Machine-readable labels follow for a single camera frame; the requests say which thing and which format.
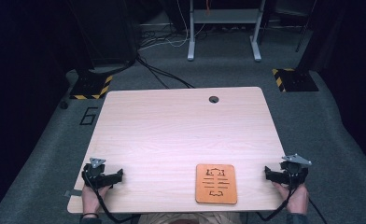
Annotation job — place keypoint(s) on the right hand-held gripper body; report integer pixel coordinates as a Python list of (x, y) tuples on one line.
[(293, 174)]

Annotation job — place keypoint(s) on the person's left hand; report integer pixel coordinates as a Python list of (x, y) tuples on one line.
[(92, 199)]

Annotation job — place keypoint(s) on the black yellow striped base plate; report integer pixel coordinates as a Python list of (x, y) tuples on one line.
[(89, 87), (296, 80)]

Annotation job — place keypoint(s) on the black stand leg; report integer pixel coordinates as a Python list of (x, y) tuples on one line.
[(305, 26)]

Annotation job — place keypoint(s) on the person's right hand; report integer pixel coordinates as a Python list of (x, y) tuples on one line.
[(298, 200)]

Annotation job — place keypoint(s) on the small black round object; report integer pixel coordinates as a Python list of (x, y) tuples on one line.
[(63, 105)]

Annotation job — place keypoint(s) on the bamboo board with cut-outs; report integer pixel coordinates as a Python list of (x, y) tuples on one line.
[(216, 184)]

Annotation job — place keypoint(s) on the grey tape strip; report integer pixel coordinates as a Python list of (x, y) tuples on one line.
[(73, 193)]

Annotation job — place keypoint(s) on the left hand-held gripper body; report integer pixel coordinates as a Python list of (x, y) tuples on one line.
[(95, 175)]

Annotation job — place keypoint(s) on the black wristband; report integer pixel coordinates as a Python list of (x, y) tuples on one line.
[(90, 214)]

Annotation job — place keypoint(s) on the white metal desk frame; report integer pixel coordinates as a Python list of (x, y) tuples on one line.
[(224, 16)]

